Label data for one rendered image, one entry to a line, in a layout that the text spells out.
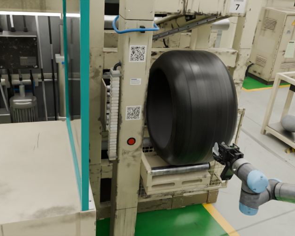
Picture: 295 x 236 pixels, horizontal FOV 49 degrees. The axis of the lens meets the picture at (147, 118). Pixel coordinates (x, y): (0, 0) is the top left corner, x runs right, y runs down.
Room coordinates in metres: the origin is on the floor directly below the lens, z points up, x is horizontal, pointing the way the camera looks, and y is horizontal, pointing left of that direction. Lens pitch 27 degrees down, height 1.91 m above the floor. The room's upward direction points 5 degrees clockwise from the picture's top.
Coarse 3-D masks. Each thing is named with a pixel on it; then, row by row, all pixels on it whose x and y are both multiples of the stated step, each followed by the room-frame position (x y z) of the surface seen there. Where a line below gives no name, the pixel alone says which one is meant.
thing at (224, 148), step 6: (222, 144) 1.24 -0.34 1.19; (234, 144) 1.24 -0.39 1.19; (222, 150) 1.21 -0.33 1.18; (228, 150) 1.20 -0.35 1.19; (234, 150) 1.18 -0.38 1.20; (222, 156) 1.19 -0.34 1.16; (228, 156) 1.19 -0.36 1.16; (234, 156) 1.15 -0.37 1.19; (240, 156) 1.15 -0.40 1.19; (222, 162) 1.19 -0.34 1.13
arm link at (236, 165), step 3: (240, 159) 1.12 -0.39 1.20; (243, 159) 1.13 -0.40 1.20; (234, 162) 1.12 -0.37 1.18; (237, 162) 1.11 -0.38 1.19; (240, 162) 1.10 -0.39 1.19; (243, 162) 1.10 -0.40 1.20; (246, 162) 1.14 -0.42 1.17; (249, 162) 1.11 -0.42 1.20; (234, 165) 1.11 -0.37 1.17; (237, 165) 1.10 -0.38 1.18; (234, 168) 1.10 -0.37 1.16; (237, 168) 1.09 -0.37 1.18; (234, 171) 1.10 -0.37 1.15
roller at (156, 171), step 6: (156, 168) 1.40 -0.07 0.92; (162, 168) 1.40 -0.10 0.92; (168, 168) 1.41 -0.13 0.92; (174, 168) 1.42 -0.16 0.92; (180, 168) 1.43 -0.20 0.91; (186, 168) 1.44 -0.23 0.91; (192, 168) 1.45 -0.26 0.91; (198, 168) 1.46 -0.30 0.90; (204, 168) 1.47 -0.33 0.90; (156, 174) 1.38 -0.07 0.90; (162, 174) 1.39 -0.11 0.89
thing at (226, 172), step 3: (228, 162) 1.17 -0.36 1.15; (228, 165) 1.16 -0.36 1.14; (225, 168) 1.17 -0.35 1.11; (228, 168) 1.15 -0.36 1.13; (222, 171) 1.19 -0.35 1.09; (225, 171) 1.17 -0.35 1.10; (228, 171) 1.16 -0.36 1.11; (231, 171) 1.17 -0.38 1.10; (222, 174) 1.19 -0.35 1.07; (225, 174) 1.17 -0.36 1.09; (228, 174) 1.17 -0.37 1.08; (231, 174) 1.18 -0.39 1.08; (222, 177) 1.18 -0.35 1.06; (225, 177) 1.18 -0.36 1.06; (228, 177) 1.18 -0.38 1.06; (231, 177) 1.19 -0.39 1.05; (222, 180) 1.19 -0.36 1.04
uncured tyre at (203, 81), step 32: (160, 64) 1.59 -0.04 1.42; (192, 64) 1.47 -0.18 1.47; (224, 64) 1.56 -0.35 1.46; (160, 96) 1.84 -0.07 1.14; (192, 96) 1.34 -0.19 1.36; (224, 96) 1.38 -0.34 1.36; (160, 128) 1.74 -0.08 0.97; (192, 128) 1.29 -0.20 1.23; (224, 128) 1.33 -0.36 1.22; (192, 160) 1.34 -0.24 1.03
